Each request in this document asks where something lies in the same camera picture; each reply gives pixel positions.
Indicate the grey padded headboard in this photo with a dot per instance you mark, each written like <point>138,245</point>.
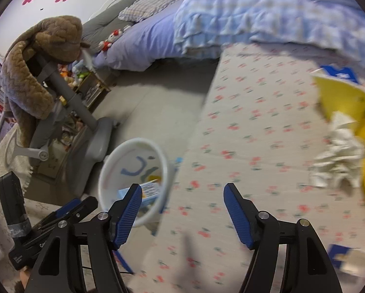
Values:
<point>106,21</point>

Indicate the pile of colourful plush toys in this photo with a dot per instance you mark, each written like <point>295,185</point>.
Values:
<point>75,74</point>

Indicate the crumpled white tissue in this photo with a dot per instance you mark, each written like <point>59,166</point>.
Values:
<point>338,155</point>

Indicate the red white plush toy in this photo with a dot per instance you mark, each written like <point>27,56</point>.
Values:
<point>109,41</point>

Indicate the blue plaid quilt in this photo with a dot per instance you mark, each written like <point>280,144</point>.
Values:
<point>246,12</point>

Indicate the white plastic bin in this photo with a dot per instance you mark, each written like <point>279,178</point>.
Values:
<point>130,155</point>

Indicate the blue snack packet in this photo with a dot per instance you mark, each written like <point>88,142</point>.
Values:
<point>338,73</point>
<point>338,254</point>

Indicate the bed with lilac sheet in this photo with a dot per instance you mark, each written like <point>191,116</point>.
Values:
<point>139,45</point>

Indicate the floral cherry print mattress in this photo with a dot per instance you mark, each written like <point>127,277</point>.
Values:
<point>261,128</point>

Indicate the wooden bedside shelf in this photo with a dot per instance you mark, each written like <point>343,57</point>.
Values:
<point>93,89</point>

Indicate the grey desk chair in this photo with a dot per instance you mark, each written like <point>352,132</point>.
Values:
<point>101,137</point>

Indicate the yellow plastic packet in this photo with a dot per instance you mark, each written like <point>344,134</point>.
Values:
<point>338,97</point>

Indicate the plaid pillow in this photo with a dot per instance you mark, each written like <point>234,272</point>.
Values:
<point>148,6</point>

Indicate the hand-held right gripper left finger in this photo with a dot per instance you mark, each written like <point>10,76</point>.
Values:
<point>129,216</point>

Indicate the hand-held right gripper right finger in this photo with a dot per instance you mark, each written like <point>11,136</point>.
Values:
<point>238,216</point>

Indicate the blue white carton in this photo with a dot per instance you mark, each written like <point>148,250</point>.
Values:
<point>151,191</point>

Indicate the brown fleece coat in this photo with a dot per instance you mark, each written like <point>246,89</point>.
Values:
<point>23,79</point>

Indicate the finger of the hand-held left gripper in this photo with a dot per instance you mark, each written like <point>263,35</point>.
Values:
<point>67,209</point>

